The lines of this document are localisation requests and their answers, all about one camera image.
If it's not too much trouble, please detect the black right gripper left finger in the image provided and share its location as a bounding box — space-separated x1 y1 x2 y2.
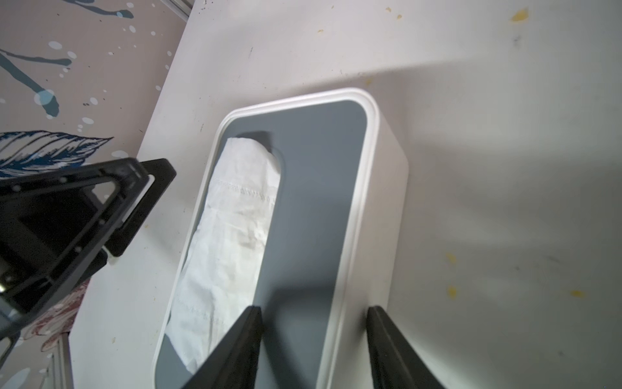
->
183 306 264 389

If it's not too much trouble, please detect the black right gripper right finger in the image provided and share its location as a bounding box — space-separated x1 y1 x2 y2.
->
366 306 445 389

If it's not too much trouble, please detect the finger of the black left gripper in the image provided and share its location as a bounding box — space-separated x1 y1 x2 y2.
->
105 158 177 257
1 158 149 337

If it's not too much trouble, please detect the white tissue box base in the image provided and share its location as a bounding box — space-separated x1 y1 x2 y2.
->
153 113 408 388

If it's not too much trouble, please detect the grey tissue box lid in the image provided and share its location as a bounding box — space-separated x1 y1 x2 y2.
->
190 88 386 388

